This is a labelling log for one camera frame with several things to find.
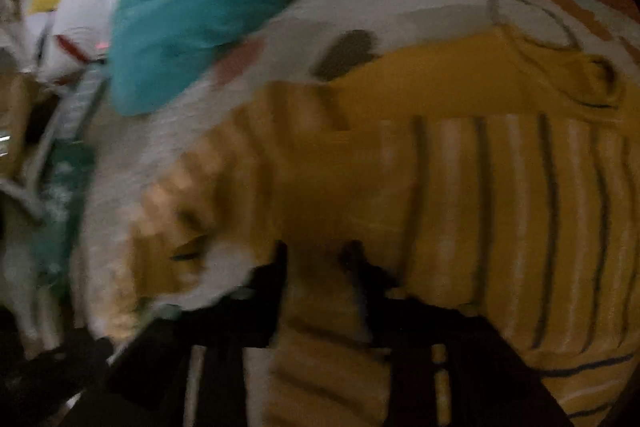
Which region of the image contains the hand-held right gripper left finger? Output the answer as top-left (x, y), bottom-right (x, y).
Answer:
top-left (107, 241), bottom-right (290, 427)

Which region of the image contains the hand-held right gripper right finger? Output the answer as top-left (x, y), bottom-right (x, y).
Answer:
top-left (340, 241), bottom-right (573, 427)

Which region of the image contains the yellow striped small shirt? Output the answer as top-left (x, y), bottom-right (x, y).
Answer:
top-left (107, 27), bottom-right (640, 427)

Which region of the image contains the green patterned cloth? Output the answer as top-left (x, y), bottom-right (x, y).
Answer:
top-left (30, 142), bottom-right (96, 293)

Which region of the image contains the teal cloth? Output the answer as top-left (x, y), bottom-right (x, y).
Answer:
top-left (109, 0), bottom-right (301, 116)

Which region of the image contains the patterned grey blanket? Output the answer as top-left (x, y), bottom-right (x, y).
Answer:
top-left (70, 0), bottom-right (640, 358)

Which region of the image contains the cardboard box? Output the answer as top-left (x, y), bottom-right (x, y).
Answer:
top-left (0, 72), bottom-right (38, 180)

